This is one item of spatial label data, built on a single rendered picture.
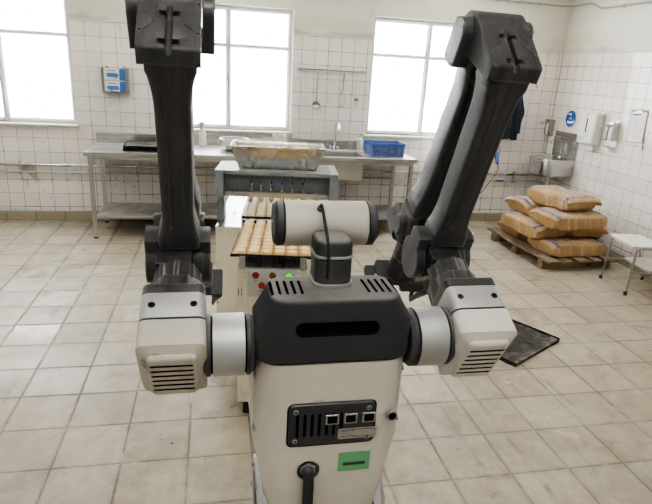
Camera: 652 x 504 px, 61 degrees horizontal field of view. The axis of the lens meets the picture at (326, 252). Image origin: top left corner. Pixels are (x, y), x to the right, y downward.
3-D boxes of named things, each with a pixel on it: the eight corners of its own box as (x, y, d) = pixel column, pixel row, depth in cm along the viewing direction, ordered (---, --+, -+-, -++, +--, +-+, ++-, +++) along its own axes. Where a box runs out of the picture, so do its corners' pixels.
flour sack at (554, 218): (551, 232, 533) (554, 215, 528) (525, 220, 571) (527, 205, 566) (611, 230, 554) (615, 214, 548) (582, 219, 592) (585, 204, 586)
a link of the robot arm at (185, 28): (116, 16, 60) (211, 24, 62) (129, -25, 70) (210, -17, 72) (147, 293, 90) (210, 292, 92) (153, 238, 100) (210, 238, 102)
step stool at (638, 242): (671, 297, 493) (685, 248, 478) (623, 295, 490) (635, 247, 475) (642, 278, 535) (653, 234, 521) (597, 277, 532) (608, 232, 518)
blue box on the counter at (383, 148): (371, 156, 605) (372, 143, 601) (362, 152, 632) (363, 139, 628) (405, 157, 615) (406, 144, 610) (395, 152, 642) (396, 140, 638)
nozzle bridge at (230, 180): (221, 212, 360) (221, 160, 349) (331, 216, 366) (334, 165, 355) (214, 226, 329) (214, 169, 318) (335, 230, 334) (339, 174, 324)
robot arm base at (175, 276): (205, 291, 78) (207, 338, 86) (205, 248, 83) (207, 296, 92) (140, 293, 76) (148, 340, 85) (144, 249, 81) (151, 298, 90)
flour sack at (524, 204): (521, 217, 587) (524, 201, 581) (502, 207, 625) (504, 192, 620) (581, 217, 601) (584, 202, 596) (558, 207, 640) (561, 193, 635)
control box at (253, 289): (247, 293, 270) (247, 267, 266) (296, 295, 272) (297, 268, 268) (247, 296, 267) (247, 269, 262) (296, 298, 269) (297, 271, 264)
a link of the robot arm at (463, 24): (467, 26, 76) (540, 32, 78) (455, 7, 79) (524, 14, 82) (393, 242, 106) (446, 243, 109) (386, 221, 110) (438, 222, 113)
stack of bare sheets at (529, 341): (515, 367, 357) (516, 363, 356) (463, 343, 385) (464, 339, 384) (559, 341, 396) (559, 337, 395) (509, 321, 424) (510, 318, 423)
